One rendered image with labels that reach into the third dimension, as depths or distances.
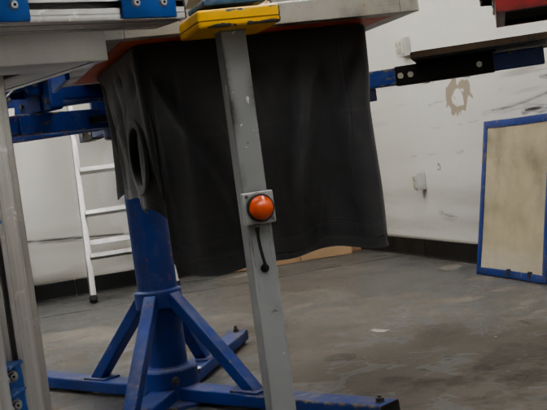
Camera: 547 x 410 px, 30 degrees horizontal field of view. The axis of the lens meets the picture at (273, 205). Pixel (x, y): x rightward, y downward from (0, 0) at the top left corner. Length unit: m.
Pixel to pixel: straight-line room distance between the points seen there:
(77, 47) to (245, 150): 0.29
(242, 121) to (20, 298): 0.43
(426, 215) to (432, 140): 0.48
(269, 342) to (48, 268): 4.93
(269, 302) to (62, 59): 0.48
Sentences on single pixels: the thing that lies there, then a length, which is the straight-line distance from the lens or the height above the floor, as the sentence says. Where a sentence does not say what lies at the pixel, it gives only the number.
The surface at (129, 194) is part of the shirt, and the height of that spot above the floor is 0.68.
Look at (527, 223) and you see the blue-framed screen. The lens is 4.76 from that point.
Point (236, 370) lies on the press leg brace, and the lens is 3.01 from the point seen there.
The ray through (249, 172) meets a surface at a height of 0.70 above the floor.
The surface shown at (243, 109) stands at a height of 0.80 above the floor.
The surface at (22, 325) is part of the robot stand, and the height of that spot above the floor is 0.52.
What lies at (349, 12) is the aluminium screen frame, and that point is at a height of 0.96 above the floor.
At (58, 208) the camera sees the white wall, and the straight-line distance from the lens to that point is 6.46.
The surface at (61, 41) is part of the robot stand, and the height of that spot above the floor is 0.93.
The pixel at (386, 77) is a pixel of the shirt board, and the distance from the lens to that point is 3.01.
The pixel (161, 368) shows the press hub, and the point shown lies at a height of 0.11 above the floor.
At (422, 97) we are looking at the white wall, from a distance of 5.82.
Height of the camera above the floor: 0.73
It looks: 3 degrees down
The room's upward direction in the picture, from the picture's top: 8 degrees counter-clockwise
